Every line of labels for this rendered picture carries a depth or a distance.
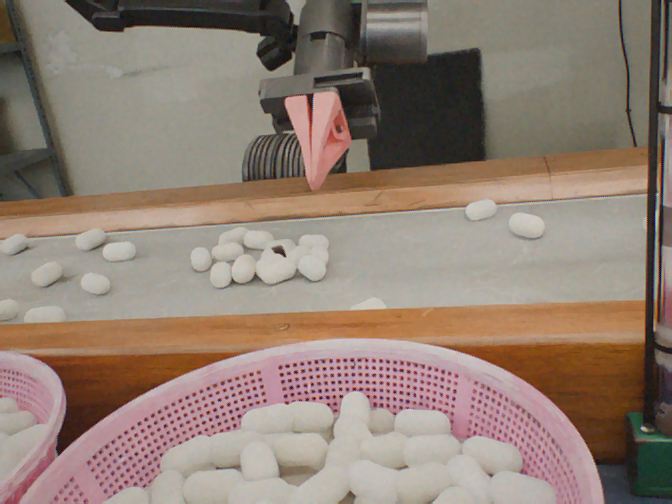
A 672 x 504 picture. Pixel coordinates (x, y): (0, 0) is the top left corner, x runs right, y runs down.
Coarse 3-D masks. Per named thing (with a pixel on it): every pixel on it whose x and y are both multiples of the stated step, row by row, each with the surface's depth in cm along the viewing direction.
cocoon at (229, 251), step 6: (216, 246) 70; (222, 246) 70; (228, 246) 70; (234, 246) 70; (240, 246) 70; (216, 252) 69; (222, 252) 69; (228, 252) 69; (234, 252) 69; (240, 252) 70; (216, 258) 69; (222, 258) 69; (228, 258) 70; (234, 258) 70
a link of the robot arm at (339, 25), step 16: (320, 0) 66; (336, 0) 66; (368, 0) 67; (304, 16) 66; (320, 16) 65; (336, 16) 65; (352, 16) 67; (304, 32) 65; (320, 32) 64; (336, 32) 64; (352, 32) 66
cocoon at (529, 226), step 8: (512, 216) 65; (520, 216) 65; (528, 216) 64; (536, 216) 64; (512, 224) 65; (520, 224) 64; (528, 224) 63; (536, 224) 63; (544, 224) 64; (512, 232) 66; (520, 232) 64; (528, 232) 64; (536, 232) 63
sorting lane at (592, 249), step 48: (0, 240) 90; (48, 240) 87; (144, 240) 82; (192, 240) 79; (336, 240) 72; (384, 240) 70; (432, 240) 68; (480, 240) 66; (528, 240) 64; (576, 240) 63; (624, 240) 61; (0, 288) 72; (48, 288) 70; (144, 288) 66; (192, 288) 65; (240, 288) 63; (288, 288) 61; (336, 288) 60; (384, 288) 58; (432, 288) 57; (480, 288) 56; (528, 288) 54; (576, 288) 53; (624, 288) 52
